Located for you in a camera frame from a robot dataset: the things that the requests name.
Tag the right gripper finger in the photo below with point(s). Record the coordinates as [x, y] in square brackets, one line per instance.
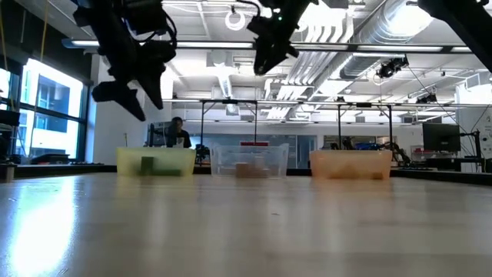
[274, 57]
[260, 61]

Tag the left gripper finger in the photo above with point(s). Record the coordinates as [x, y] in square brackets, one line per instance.
[153, 86]
[115, 94]

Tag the blue rectangular block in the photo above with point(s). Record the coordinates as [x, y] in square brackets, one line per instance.
[147, 165]

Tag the plain wooden rectangular block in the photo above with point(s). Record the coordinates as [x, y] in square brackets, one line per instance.
[246, 170]

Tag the black background robot arm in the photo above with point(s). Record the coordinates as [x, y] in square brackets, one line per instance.
[397, 152]

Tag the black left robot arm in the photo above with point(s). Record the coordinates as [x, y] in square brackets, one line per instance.
[100, 23]

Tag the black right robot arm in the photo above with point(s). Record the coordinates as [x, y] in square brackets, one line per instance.
[461, 19]

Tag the small dark monitor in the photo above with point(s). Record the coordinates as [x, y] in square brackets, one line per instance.
[157, 134]

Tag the long overhead light bar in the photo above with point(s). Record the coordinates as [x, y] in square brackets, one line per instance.
[215, 45]

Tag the person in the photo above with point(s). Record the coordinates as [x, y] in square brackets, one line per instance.
[178, 134]

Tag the large bright window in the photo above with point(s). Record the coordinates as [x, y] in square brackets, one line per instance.
[54, 96]

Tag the translucent yellow plastic bin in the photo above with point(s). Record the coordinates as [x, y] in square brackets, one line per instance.
[173, 157]

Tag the red background box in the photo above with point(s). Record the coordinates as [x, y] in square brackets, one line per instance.
[254, 143]

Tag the clear plastic bin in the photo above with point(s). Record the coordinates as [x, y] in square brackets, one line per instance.
[230, 154]

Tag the blue background object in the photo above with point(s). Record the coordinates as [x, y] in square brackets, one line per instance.
[367, 146]

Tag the translucent orange plastic bin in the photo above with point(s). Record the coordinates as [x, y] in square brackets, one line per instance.
[353, 159]

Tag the black computer monitor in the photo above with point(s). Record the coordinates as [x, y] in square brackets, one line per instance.
[441, 137]

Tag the black background desk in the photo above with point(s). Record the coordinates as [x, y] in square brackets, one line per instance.
[442, 161]

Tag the black monitor stand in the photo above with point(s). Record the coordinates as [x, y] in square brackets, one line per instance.
[476, 146]

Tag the black background rig frame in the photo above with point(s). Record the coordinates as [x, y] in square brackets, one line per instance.
[230, 101]
[363, 104]

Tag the black aluminium table frame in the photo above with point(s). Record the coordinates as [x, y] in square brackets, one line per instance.
[57, 170]

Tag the silver ceiling duct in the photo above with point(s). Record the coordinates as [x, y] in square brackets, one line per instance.
[384, 31]

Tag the black hanging camera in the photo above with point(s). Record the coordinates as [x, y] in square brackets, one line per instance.
[392, 67]
[426, 99]

